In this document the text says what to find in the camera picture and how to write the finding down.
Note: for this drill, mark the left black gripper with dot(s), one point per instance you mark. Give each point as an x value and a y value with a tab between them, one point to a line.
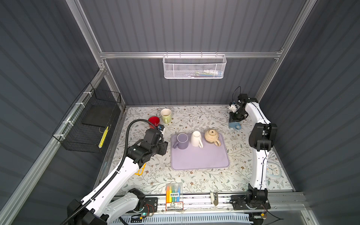
163	148

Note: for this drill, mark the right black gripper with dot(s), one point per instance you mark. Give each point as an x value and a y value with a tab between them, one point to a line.
233	119

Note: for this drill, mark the blue dotted mug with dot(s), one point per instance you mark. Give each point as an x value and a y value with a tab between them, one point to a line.
235	125

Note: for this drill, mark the red mug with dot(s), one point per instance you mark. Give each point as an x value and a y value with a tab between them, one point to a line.
155	121

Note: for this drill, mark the light green mug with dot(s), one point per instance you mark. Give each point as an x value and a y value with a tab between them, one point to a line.
166	115

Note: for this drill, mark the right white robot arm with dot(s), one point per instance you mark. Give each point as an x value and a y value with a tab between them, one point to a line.
261	141

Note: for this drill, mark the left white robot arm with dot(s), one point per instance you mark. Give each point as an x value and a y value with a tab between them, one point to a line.
98	208

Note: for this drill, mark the purple mug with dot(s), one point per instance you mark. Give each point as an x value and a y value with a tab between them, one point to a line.
181	141

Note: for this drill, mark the white mug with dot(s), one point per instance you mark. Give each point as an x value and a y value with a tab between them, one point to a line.
196	139

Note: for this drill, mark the yellow calculator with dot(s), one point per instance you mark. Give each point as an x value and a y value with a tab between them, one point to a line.
141	170

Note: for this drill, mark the lavender plastic tray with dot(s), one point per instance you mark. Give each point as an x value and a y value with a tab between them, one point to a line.
191	158

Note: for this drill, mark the pack of coloured markers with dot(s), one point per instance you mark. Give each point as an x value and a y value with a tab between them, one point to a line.
174	197

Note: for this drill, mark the white round clock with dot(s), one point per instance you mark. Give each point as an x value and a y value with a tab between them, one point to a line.
273	171

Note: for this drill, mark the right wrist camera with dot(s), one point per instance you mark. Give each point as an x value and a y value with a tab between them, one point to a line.
233	107

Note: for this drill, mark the black wire basket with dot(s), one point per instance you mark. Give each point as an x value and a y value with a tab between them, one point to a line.
81	130

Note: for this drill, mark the white wire mesh basket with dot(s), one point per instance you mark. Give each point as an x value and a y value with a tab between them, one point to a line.
194	66

